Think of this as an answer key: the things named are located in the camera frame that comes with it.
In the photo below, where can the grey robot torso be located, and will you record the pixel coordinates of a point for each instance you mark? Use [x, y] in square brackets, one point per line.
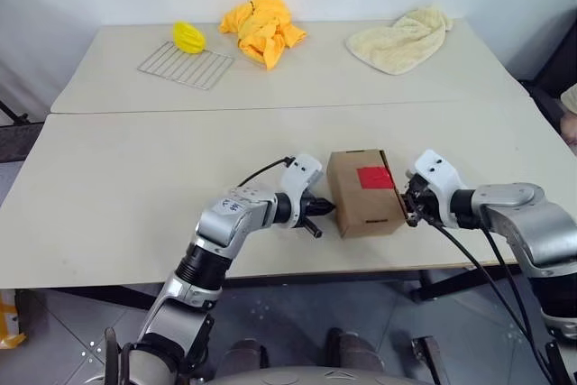
[315, 378]

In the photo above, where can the orange cloth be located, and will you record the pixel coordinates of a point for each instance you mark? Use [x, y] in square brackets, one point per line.
[261, 29]

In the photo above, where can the black metal frame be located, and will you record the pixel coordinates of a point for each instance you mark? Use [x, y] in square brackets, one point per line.
[15, 113]

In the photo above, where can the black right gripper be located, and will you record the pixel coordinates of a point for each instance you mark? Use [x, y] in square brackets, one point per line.
[421, 200]

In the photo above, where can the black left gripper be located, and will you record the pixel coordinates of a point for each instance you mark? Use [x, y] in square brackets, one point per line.
[308, 207]

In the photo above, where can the yellow white package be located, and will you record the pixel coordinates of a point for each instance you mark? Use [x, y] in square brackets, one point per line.
[11, 326]

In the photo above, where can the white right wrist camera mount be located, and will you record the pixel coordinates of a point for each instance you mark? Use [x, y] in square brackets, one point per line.
[433, 168]

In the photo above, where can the person in cream clothes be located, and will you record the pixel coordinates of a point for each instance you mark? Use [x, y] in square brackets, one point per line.
[570, 101]

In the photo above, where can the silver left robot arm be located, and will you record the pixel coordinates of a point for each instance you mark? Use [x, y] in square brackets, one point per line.
[225, 222]

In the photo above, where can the dark brown bar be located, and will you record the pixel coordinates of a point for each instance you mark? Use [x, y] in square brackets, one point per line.
[433, 358]

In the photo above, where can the black table underframe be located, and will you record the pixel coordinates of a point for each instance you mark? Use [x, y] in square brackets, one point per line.
[451, 286]

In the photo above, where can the black chair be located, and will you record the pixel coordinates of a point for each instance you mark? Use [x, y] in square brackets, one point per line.
[559, 56]

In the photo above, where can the brown cardboard box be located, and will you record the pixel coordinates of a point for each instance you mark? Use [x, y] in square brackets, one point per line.
[360, 204]

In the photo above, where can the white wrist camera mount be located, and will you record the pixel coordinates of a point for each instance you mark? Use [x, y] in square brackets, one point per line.
[302, 173]
[433, 168]

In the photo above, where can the yellow ribbed item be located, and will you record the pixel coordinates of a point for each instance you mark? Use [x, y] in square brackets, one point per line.
[189, 38]

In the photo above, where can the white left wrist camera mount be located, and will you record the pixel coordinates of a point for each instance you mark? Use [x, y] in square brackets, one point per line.
[302, 173]

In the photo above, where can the cream towel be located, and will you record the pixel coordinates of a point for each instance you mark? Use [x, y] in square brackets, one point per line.
[396, 42]

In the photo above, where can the red tape patch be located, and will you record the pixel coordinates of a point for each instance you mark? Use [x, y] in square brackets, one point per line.
[374, 177]

